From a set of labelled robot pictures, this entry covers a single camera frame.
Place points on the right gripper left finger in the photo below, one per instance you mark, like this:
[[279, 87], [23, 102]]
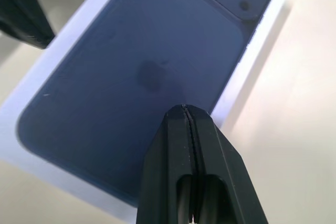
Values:
[[168, 171]]

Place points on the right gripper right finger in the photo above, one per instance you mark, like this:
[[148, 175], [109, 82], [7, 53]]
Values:
[[223, 182]]

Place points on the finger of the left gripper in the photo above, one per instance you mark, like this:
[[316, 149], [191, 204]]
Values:
[[21, 11]]

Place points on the dark blue smartphone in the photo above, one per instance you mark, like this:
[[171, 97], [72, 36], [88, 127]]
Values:
[[105, 77]]

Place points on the white box with brown inside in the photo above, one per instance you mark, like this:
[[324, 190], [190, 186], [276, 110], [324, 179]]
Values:
[[39, 171]]

